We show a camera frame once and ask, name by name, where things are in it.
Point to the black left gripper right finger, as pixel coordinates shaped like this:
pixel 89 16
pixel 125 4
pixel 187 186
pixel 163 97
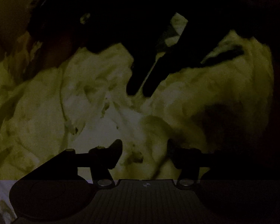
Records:
pixel 188 161

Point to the brown patterned fabric pile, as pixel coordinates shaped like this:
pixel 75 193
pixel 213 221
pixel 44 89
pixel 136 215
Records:
pixel 31 37

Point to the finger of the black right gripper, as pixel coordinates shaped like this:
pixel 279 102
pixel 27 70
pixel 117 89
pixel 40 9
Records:
pixel 141 68
pixel 170 63

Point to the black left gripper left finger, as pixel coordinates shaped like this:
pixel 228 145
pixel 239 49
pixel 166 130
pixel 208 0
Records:
pixel 100 160

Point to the pale floral cloth garment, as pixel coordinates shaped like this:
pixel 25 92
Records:
pixel 83 105

